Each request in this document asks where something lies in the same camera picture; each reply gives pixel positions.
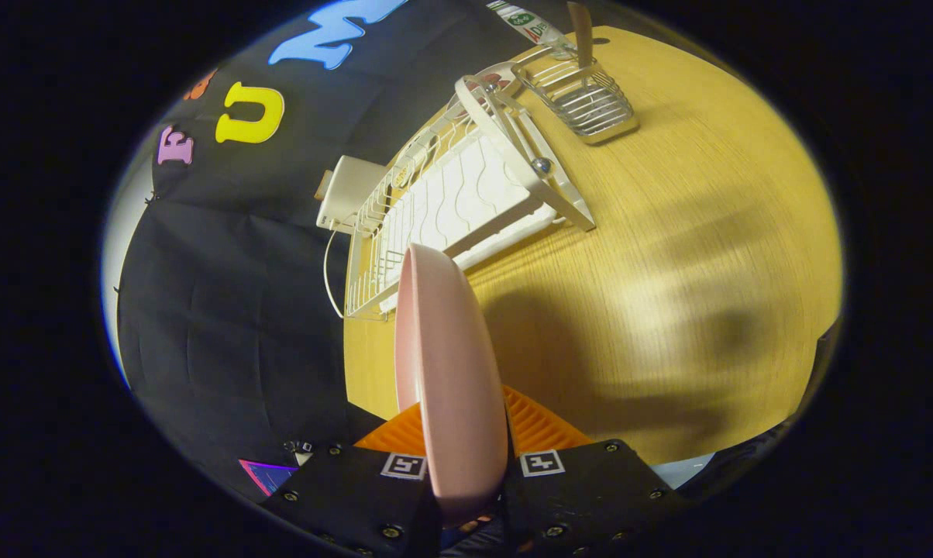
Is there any purple glowing panel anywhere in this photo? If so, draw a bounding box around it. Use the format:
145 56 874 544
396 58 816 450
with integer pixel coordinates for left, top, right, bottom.
239 459 298 497

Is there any pink plate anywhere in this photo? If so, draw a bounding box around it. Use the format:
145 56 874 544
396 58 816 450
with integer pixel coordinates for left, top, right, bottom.
394 243 511 528

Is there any brown-handled spoon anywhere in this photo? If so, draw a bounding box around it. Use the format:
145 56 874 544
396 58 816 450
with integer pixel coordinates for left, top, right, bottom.
566 2 596 86

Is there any white toaster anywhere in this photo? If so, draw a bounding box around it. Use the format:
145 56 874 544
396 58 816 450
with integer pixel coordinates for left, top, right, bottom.
315 155 387 235

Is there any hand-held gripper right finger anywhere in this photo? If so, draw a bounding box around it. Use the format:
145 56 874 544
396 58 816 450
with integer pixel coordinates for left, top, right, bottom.
501 385 688 558

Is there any white green-label bottle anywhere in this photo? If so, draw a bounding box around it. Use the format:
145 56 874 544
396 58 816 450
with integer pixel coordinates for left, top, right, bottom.
486 0 576 59

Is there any black backdrop cloth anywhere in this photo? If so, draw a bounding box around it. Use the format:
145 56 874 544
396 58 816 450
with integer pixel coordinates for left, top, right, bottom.
118 0 514 505

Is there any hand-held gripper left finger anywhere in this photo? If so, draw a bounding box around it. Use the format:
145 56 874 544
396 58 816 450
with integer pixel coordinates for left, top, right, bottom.
261 401 442 558

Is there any white wire dish rack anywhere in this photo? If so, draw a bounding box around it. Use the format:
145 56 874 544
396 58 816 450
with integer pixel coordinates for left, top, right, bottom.
344 60 596 320

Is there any metal wire basket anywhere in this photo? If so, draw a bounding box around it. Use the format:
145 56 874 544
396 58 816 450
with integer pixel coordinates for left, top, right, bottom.
511 58 640 146

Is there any white toaster cable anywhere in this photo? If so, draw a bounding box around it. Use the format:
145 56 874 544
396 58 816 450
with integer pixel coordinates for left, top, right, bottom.
323 229 347 319

